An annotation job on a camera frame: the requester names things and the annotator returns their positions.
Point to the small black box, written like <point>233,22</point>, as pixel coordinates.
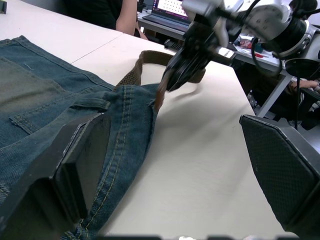
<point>3,6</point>

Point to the open laptop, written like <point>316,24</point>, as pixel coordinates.
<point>170,12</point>

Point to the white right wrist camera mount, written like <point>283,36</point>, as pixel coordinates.
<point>267,17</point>

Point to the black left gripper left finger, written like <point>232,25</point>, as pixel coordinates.
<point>42,180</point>

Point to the black ribbed bar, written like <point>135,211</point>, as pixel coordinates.
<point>172,45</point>

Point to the blue denim shorts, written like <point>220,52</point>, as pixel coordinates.
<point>37,100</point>

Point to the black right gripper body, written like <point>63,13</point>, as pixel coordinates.
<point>200,40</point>

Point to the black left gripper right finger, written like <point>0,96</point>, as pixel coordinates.
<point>282,170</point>

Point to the grey metal desk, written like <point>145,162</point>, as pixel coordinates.
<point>275,90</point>

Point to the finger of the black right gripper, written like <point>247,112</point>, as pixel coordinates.
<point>190,70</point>
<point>172,67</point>

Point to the brown braided belt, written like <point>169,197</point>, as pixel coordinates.
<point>130,77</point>

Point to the person in black shirt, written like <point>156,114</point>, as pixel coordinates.
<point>95,12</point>

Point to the red items on desk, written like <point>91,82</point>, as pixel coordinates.
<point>246,44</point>

